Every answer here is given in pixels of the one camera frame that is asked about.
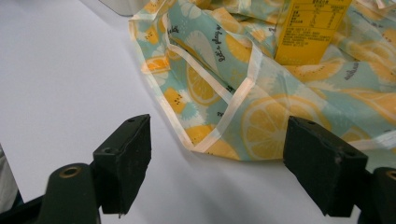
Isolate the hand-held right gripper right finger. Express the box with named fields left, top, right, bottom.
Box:
left=282, top=116, right=369, bottom=218

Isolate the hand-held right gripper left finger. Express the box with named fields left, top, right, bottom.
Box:
left=92, top=113, right=153, bottom=216

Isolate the lemon print fabric bag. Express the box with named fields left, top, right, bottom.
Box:
left=128, top=0, right=396, bottom=172

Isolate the yellow drink carton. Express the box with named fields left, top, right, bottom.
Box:
left=274, top=0, right=353, bottom=66

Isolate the white plastic tray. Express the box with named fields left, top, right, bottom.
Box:
left=98, top=0, right=151, bottom=18

